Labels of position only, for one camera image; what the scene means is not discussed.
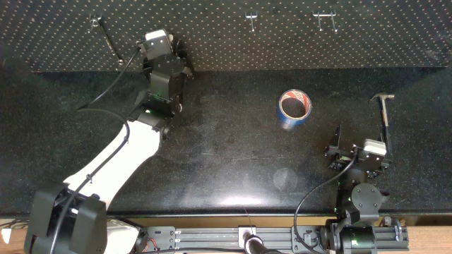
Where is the black cable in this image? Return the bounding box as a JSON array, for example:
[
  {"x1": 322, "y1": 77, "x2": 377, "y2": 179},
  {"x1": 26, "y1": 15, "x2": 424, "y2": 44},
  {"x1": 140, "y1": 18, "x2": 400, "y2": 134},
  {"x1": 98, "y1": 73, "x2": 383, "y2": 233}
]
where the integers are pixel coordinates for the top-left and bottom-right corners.
[
  {"x1": 293, "y1": 146, "x2": 361, "y2": 253},
  {"x1": 76, "y1": 47, "x2": 142, "y2": 144}
]

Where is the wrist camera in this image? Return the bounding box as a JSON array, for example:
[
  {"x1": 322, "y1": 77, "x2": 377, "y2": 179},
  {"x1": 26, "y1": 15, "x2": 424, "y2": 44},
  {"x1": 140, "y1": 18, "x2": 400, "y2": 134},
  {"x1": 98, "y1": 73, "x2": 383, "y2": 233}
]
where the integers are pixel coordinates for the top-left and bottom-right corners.
[
  {"x1": 143, "y1": 28, "x2": 174, "y2": 61},
  {"x1": 362, "y1": 138, "x2": 388, "y2": 158}
]

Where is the black pegboard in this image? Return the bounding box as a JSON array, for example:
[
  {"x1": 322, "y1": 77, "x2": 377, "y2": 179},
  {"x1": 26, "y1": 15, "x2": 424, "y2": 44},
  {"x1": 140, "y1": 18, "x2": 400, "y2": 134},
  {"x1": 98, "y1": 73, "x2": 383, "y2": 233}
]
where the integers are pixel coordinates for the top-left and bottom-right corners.
[{"x1": 0, "y1": 0, "x2": 452, "y2": 73}]

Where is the hammer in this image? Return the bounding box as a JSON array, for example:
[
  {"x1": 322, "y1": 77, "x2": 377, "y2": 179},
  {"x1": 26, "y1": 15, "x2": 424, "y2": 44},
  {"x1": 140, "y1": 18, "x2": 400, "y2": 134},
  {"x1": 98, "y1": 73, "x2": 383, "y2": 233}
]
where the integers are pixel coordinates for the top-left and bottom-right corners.
[{"x1": 369, "y1": 92, "x2": 396, "y2": 158}]

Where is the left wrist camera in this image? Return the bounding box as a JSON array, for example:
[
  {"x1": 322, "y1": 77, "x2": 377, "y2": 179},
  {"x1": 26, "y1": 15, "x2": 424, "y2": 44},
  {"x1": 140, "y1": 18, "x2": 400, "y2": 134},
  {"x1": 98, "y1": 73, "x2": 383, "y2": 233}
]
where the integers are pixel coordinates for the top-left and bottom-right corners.
[{"x1": 143, "y1": 28, "x2": 174, "y2": 61}]

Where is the double-prong metal hook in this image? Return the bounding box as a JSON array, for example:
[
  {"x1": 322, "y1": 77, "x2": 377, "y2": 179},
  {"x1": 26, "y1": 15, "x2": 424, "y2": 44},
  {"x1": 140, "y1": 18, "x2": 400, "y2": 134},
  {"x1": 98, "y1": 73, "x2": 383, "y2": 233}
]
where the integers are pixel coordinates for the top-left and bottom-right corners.
[{"x1": 311, "y1": 10, "x2": 338, "y2": 33}]

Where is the mounting rail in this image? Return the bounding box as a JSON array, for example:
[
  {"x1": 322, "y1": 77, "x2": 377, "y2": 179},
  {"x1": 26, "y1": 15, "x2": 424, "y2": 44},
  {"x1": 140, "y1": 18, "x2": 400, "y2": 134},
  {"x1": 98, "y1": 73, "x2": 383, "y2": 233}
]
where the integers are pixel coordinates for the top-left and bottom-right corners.
[{"x1": 105, "y1": 217, "x2": 410, "y2": 254}]

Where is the roll of blue tape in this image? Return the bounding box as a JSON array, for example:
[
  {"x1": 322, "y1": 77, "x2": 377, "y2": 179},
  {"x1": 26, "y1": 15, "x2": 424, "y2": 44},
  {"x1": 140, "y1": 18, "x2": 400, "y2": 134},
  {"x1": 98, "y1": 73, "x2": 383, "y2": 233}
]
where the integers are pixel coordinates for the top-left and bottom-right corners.
[{"x1": 276, "y1": 88, "x2": 313, "y2": 131}]

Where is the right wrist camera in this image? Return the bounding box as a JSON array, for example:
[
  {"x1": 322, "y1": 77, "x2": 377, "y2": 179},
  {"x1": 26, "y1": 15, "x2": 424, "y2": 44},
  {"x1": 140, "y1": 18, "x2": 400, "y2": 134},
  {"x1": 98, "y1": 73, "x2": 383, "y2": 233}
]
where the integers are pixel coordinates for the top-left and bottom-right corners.
[{"x1": 362, "y1": 138, "x2": 388, "y2": 158}]

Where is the wrench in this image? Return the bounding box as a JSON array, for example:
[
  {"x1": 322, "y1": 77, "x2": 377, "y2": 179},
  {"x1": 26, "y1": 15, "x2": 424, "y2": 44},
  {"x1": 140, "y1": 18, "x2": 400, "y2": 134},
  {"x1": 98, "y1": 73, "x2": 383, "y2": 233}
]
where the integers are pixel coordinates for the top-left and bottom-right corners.
[{"x1": 88, "y1": 16, "x2": 125, "y2": 66}]

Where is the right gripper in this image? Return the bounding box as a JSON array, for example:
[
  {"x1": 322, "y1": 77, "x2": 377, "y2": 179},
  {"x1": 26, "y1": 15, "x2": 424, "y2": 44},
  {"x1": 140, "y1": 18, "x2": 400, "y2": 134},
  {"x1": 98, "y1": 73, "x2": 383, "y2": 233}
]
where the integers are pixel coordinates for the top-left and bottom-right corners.
[{"x1": 324, "y1": 123, "x2": 392, "y2": 177}]

